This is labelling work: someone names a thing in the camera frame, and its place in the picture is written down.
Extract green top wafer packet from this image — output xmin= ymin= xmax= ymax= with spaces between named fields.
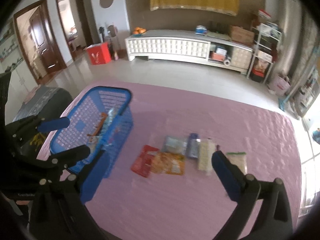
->
xmin=226 ymin=152 xmax=247 ymax=174

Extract blue striped cookie bag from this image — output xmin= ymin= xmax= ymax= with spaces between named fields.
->
xmin=87 ymin=107 xmax=119 ymax=153

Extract clear cracker pack white band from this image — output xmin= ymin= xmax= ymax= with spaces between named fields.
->
xmin=197 ymin=138 xmax=216 ymax=174

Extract dark blue gum packet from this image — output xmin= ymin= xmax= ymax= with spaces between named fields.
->
xmin=185 ymin=133 xmax=201 ymax=159

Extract blue plastic basket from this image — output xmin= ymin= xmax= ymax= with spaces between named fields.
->
xmin=49 ymin=86 xmax=135 ymax=179

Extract orange noodle snack packet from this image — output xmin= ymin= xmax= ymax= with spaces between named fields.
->
xmin=87 ymin=112 xmax=108 ymax=137

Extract yellow chips snack packet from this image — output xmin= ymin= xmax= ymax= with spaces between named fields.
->
xmin=151 ymin=152 xmax=185 ymax=176

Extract light blue cracker packet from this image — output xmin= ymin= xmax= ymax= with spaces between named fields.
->
xmin=162 ymin=136 xmax=187 ymax=155

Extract red snack packet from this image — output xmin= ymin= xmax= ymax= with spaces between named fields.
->
xmin=131 ymin=145 xmax=159 ymax=178

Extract brown wooden door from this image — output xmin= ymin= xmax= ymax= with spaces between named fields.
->
xmin=13 ymin=0 xmax=66 ymax=85

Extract pink shopping bag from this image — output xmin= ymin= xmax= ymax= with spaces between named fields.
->
xmin=268 ymin=74 xmax=290 ymax=96

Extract red gift box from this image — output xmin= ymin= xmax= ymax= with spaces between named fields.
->
xmin=85 ymin=42 xmax=112 ymax=65

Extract white tufted tv cabinet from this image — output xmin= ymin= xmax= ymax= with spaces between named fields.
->
xmin=125 ymin=30 xmax=253 ymax=74

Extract white metal shelf rack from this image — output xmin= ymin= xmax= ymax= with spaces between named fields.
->
xmin=247 ymin=22 xmax=282 ymax=84

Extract cardboard box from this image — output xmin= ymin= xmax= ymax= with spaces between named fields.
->
xmin=229 ymin=25 xmax=255 ymax=46

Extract oranges on plate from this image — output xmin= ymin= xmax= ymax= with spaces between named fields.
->
xmin=132 ymin=27 xmax=146 ymax=35

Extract tissue box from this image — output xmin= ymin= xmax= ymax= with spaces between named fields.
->
xmin=195 ymin=25 xmax=208 ymax=35

